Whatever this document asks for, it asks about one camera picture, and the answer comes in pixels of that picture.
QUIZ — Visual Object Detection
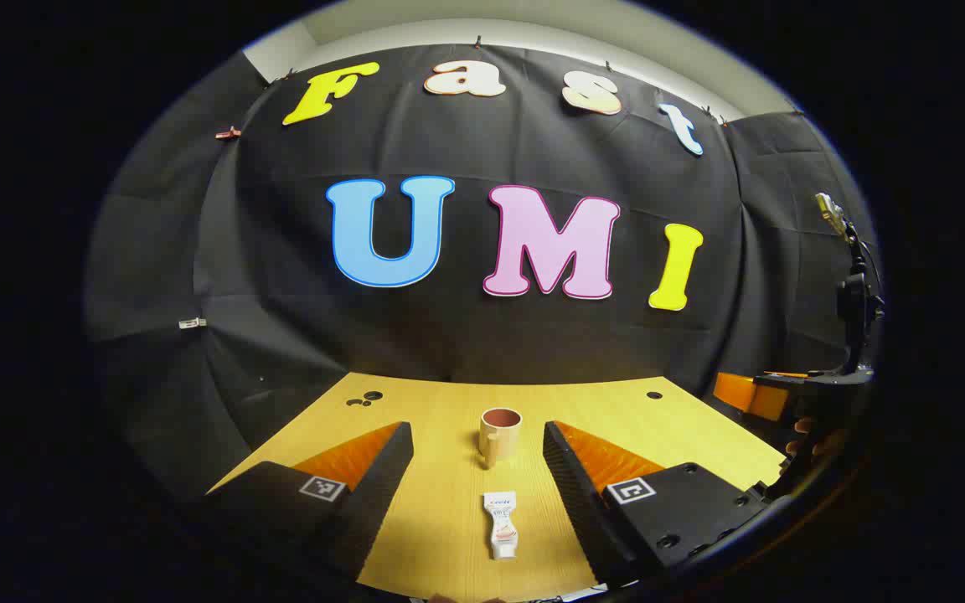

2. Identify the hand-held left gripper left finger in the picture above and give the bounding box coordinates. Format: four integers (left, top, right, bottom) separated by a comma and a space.
198, 421, 415, 587

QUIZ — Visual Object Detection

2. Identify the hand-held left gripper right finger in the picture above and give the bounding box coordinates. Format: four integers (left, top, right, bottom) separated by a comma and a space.
543, 420, 772, 587

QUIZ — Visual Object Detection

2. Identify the white toothpaste tube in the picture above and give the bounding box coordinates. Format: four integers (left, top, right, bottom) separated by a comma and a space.
483, 492, 519, 560

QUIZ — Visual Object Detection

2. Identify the beige cup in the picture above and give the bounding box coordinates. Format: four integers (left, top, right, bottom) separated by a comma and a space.
479, 408, 524, 468

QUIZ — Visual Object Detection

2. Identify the wooden desktop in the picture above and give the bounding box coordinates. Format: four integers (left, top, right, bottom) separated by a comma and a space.
208, 373, 787, 603

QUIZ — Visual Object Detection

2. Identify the black backdrop cloth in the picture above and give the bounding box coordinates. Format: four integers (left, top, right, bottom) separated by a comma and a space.
85, 44, 881, 503

